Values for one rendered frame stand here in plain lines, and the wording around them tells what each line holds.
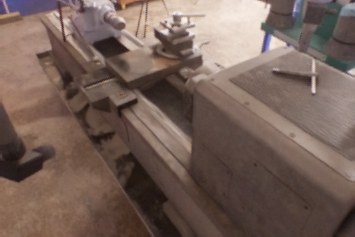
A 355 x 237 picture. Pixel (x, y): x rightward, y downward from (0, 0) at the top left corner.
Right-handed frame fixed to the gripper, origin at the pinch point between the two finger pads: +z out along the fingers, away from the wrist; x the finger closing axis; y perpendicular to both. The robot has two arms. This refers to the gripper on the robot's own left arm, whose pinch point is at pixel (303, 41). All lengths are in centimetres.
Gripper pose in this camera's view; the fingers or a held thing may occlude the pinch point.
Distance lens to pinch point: 96.9
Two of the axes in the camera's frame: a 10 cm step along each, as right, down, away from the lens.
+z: 0.0, 7.8, 6.3
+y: 9.4, 2.1, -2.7
